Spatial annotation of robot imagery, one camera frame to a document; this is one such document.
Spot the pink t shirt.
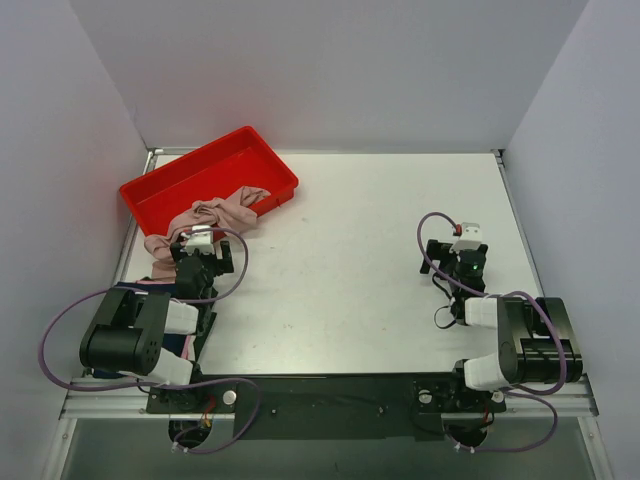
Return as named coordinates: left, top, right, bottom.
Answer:
left=144, top=186, right=271, bottom=282

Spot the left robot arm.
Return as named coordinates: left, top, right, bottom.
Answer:
left=79, top=240, right=234, bottom=412

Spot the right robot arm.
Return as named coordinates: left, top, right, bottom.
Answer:
left=420, top=239, right=584, bottom=409

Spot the red plastic tray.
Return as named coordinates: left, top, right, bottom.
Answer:
left=119, top=126, right=299, bottom=235

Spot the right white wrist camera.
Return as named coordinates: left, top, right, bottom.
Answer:
left=450, top=222, right=483, bottom=253

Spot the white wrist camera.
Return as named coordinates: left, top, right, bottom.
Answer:
left=450, top=222, right=483, bottom=253
left=182, top=225, right=215, bottom=255

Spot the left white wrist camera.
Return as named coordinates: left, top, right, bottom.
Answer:
left=182, top=225, right=215, bottom=255

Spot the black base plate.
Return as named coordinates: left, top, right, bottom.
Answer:
left=147, top=372, right=506, bottom=446

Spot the aluminium front rail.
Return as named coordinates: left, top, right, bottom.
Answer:
left=60, top=379, right=599, bottom=420

